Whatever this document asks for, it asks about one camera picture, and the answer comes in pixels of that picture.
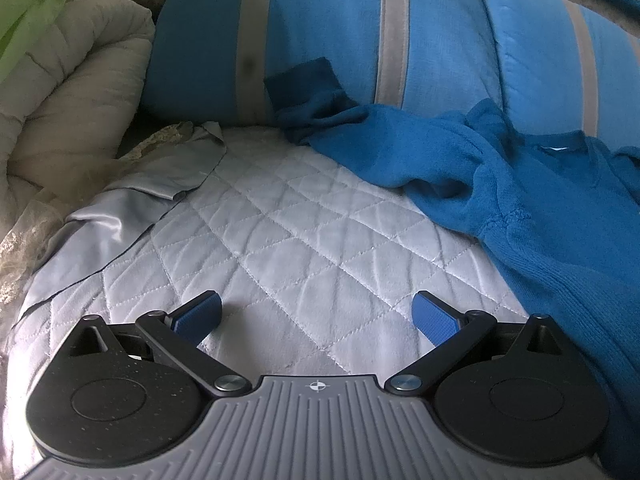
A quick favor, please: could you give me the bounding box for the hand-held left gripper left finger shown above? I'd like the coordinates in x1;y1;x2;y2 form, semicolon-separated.
65;291;253;395

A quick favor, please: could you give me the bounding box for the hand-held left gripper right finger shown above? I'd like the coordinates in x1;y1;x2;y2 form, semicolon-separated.
384;290;573;395

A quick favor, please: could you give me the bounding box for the blue knit sweater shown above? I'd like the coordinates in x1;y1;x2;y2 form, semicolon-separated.
265;57;640;466

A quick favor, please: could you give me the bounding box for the white quilted bed cover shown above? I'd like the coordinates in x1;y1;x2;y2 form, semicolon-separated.
0;125;531;480

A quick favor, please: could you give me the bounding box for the grey satin cloth with lace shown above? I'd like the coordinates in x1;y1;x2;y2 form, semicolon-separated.
0;121;228;311

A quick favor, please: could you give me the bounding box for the beige quilted comforter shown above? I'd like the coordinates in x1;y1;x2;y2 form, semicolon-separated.
0;0;156;241

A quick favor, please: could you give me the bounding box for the blue pillow with grey stripes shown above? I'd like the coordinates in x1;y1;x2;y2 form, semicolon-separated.
482;0;640;156
141;0;503;128

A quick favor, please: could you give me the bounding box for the light green blanket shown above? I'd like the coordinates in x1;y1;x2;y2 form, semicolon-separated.
0;0;83;81

